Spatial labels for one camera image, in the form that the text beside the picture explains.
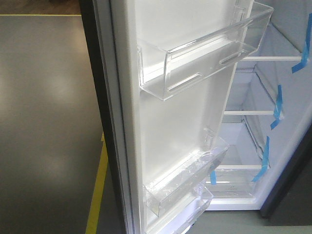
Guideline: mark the yellow floor tape line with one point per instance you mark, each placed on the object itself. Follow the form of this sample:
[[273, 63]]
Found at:
[[94, 212]]

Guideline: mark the dark grey fridge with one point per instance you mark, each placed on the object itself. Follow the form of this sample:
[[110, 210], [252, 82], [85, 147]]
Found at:
[[268, 119]]

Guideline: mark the lower clear door bin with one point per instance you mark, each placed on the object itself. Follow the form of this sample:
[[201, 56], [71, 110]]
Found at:
[[166, 190]]

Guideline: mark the fridge door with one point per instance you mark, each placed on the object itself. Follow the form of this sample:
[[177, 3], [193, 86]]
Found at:
[[145, 136]]

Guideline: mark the blue tape strip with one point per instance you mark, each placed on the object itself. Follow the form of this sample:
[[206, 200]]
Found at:
[[213, 178], [306, 50], [277, 113], [265, 161]]

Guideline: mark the clear crisper drawer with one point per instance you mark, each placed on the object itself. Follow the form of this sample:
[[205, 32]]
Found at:
[[232, 183]]

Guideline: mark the clear door bin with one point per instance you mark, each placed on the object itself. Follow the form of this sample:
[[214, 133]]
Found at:
[[183, 213], [166, 190], [182, 42]]

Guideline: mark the bottom clear door bin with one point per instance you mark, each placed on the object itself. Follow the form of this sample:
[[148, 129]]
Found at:
[[183, 213]]

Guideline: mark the upper clear door bin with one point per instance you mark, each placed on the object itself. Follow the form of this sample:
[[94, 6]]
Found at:
[[182, 42]]

